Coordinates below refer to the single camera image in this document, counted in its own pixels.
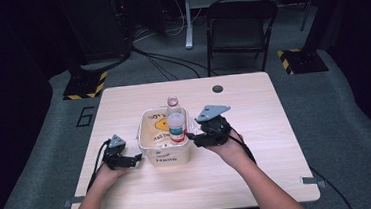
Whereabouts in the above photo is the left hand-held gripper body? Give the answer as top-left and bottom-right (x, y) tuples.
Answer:
(101, 133), (130, 172)

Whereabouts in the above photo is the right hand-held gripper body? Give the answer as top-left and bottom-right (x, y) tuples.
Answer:
(194, 102), (235, 149)

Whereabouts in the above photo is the person's left hand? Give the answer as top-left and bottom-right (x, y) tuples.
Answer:
(92, 162), (132, 194)

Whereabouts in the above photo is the person's right hand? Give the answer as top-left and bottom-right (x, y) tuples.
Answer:
(205, 127), (249, 173)

